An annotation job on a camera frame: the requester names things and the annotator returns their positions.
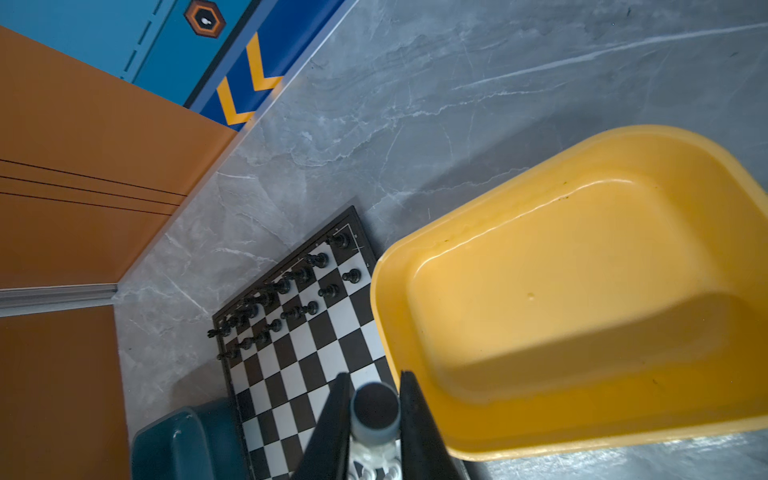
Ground yellow plastic tray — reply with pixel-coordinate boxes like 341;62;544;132
370;125;767;461

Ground black white chessboard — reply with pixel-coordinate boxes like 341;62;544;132
219;207;394;479

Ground teal plastic tray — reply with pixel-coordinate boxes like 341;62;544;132
130;398;249;480

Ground white knight chess piece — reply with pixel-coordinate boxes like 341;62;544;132
347;382;403;479

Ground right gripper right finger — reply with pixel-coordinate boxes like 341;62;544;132
400;370;462;480

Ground black chess pieces on board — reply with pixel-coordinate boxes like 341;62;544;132
207;220;372;367

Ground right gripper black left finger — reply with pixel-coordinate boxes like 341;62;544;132
292;373;352;480

